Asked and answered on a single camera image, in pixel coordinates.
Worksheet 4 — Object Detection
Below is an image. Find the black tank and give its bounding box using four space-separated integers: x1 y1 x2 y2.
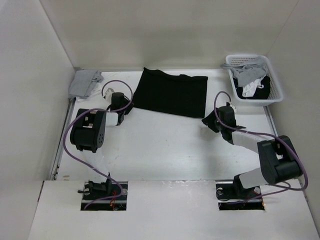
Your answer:
133 67 208 118
233 75 271 100

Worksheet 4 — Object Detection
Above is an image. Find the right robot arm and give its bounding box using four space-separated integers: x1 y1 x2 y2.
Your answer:
202 105 304 200

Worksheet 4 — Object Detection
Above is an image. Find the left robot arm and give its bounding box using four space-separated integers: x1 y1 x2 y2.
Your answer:
68 92 134 154

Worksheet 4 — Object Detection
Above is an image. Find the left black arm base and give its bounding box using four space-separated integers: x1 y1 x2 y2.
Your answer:
77 179 128 212

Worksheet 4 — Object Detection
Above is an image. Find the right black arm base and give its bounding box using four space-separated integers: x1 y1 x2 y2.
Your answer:
215 181 265 211

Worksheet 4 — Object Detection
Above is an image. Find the folded white tank top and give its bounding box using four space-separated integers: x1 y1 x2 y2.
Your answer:
75 83 103 103

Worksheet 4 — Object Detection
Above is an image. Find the white tank top in basket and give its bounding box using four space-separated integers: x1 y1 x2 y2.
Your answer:
242 77 264 98

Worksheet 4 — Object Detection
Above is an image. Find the folded grey tank top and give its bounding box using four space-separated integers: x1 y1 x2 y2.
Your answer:
68 70 104 99

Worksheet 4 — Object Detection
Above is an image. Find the black tank top in basket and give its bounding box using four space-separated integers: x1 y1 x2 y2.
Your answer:
233 75 271 100

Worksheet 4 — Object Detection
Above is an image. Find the grey tank top in basket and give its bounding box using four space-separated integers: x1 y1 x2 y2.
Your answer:
220 56 268 87

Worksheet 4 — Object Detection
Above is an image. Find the white plastic laundry basket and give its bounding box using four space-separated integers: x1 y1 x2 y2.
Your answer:
225 53 284 107

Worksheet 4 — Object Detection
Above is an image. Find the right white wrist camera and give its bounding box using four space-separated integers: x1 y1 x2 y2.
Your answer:
226 102 237 113

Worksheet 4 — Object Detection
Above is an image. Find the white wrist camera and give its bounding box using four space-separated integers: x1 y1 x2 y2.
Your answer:
103 88 115 102
226 102 237 113

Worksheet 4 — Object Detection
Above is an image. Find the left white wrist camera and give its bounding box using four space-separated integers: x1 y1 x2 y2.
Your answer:
103 88 115 102

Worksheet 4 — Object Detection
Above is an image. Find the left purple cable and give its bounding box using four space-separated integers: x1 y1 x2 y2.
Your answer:
62 79 135 210

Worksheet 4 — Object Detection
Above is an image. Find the purple cable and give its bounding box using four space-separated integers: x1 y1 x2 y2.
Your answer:
62 79 135 210
214 91 309 201

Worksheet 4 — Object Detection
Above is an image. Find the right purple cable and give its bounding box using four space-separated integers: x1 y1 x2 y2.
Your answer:
214 91 309 201

